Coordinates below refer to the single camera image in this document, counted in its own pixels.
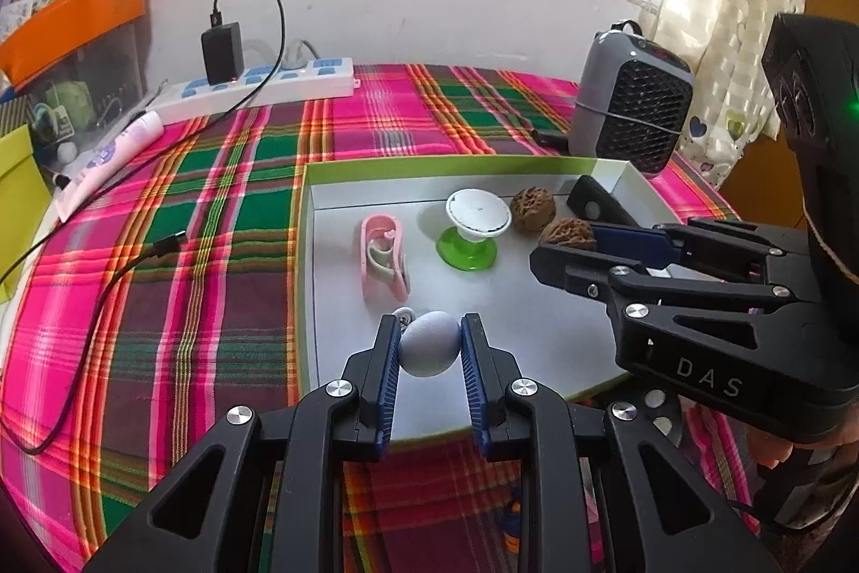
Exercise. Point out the pink white floral tube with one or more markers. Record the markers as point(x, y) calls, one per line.
point(114, 157)

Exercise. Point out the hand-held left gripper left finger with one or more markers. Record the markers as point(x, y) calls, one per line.
point(388, 371)

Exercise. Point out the black bike light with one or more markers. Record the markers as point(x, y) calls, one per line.
point(594, 204)

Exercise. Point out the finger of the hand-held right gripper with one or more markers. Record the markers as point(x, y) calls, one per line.
point(631, 243)
point(577, 271)

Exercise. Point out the person's right hand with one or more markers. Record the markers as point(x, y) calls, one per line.
point(772, 453)

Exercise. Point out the grey chevron gift box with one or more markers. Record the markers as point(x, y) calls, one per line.
point(10, 113)

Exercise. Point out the pink clip with green hook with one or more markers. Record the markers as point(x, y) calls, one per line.
point(379, 277)

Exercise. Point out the grey fan heater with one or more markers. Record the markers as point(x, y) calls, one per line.
point(631, 103)

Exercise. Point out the clear bin with orange lid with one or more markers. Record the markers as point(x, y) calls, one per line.
point(80, 9)

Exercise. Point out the white green suction stand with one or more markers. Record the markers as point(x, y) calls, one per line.
point(476, 210)

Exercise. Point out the green white cardboard box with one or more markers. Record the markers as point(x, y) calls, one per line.
point(510, 304)

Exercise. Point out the white blue power strip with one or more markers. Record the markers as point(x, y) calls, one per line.
point(295, 83)

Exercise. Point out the yellow-green box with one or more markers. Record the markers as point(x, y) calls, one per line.
point(17, 197)

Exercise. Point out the small white knob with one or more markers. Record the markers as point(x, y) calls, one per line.
point(67, 151)

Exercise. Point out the black charger adapter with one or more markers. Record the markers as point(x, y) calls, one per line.
point(223, 53)

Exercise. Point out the brown walnut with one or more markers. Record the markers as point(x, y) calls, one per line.
point(533, 208)
point(569, 234)

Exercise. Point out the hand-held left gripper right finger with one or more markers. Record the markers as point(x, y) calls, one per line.
point(473, 378)

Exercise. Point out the white ball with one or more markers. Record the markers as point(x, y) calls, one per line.
point(429, 345)

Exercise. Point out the black heater plug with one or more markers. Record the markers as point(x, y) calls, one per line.
point(550, 139)

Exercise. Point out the cream heart-print curtain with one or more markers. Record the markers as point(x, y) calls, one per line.
point(725, 9)

